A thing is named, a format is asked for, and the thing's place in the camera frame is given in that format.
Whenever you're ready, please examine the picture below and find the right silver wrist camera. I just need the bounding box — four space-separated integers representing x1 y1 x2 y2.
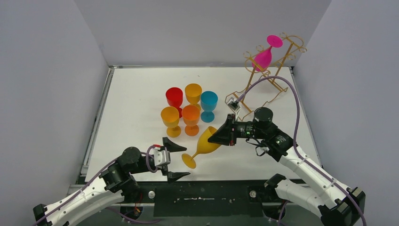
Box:
227 97 241 120

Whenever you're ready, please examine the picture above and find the cyan wine glass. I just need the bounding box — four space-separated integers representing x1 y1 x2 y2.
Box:
200 91 218 123

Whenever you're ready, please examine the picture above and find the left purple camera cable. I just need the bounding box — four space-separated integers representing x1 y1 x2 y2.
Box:
32 145 160 226

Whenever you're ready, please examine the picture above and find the yellow wine glass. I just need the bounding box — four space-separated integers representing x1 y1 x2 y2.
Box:
160 106 181 138
182 126 221 169
184 83 202 111

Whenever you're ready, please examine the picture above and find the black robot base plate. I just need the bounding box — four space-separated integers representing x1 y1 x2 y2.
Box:
122 180 285 219

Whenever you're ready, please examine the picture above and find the gold wire glass rack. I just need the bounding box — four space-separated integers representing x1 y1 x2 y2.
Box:
225 32 307 122

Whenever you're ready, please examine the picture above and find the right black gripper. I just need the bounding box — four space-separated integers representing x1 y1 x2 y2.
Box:
208 113 266 146

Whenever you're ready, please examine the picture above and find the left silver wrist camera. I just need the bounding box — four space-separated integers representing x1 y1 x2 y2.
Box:
153 146 171 167

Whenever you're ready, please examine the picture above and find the purple camera cable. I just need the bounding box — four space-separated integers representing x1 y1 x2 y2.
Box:
32 145 160 226
237 75 367 226

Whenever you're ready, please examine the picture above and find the magenta wine glass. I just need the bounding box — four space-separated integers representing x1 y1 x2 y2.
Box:
252 35 283 72

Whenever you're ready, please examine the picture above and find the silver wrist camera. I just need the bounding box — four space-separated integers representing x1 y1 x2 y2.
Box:
153 146 171 167
227 97 241 120

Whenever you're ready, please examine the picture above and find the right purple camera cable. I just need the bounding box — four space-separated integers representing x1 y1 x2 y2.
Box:
237 75 367 226

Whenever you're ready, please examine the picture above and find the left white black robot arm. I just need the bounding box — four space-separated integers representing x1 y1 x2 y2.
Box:
33 137 189 226

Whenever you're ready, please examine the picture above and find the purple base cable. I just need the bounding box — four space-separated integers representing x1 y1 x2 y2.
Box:
106 206 161 225

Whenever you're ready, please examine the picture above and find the red wine glass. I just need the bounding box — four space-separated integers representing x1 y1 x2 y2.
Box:
166 87 183 118

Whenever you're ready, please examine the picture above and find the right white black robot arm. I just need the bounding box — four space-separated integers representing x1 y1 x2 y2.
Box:
208 107 366 226

